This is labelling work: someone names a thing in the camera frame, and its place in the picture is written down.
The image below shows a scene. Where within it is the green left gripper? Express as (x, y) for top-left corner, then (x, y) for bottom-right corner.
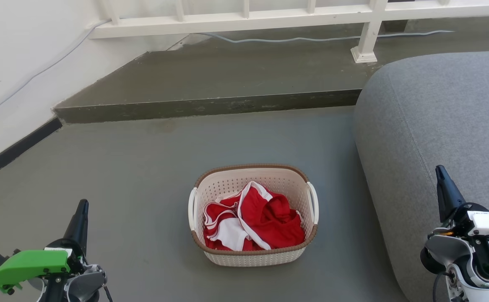
(0, 199), (90, 294)

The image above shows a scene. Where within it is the cream laundry basket brown rim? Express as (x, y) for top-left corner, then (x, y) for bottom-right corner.
(188, 164), (320, 268)

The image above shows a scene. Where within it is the grey fabric sofa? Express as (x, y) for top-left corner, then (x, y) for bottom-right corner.
(354, 50), (489, 302)

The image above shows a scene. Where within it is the black baseboard strip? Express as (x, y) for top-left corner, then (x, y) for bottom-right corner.
(0, 117), (63, 185)

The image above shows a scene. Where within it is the red and white clothing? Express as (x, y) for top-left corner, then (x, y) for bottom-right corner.
(203, 181), (306, 252)

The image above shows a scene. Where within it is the white railing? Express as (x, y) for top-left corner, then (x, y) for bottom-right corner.
(88, 0), (489, 64)

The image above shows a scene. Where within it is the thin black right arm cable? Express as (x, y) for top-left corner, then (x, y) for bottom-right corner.
(432, 272), (451, 302)

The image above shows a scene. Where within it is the white wall cable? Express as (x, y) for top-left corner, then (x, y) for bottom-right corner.
(0, 19), (112, 121)

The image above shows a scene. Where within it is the grey floor cable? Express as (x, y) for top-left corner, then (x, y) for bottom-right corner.
(198, 30), (455, 44)

